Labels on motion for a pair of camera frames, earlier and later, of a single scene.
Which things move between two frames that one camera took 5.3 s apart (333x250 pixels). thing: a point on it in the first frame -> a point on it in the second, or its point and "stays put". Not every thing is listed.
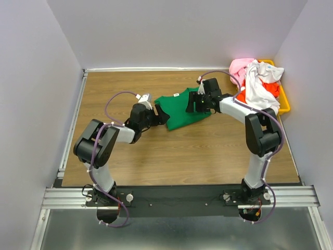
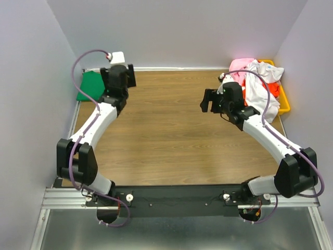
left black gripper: x=161 y=119 -> x=129 y=82
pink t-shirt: x=237 y=69 stays put
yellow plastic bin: x=284 y=105 stays put
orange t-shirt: x=272 y=88 stays put
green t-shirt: x=175 y=107 -> x=92 y=85
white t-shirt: x=256 y=95 stays put
